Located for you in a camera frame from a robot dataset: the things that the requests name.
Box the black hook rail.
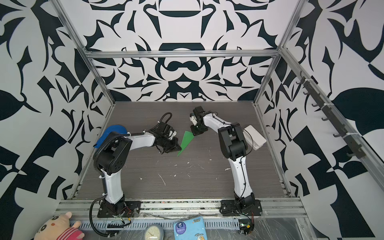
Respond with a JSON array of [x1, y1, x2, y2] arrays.
[[297, 72, 367, 159]]

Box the plush toy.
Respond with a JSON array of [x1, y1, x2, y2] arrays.
[[34, 212, 85, 240]]

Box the white box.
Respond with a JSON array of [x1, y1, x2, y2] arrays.
[[243, 125, 267, 151]]

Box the white cable duct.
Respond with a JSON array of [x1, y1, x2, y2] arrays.
[[69, 218, 241, 231]]

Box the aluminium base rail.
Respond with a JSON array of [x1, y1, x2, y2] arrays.
[[55, 198, 307, 220]]

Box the small electronics board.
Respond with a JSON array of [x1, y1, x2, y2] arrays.
[[239, 219, 255, 235]]

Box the blue cloth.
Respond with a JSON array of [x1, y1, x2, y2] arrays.
[[94, 125, 128, 149]]

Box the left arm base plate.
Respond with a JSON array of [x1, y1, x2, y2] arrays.
[[97, 200, 142, 218]]

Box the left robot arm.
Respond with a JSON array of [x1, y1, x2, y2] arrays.
[[93, 122, 181, 214]]

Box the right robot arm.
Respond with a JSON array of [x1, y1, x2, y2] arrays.
[[190, 106, 256, 210]]

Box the green square paper sheet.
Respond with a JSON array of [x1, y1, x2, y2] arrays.
[[178, 131, 195, 156]]

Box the round clock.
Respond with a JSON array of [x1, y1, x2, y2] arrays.
[[144, 224, 164, 240]]

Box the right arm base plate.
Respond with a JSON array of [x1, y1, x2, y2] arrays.
[[219, 200, 263, 217]]

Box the blue booklet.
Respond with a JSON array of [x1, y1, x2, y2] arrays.
[[174, 217, 208, 240]]

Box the black corrugated cable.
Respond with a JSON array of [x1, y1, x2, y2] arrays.
[[89, 112, 174, 238]]

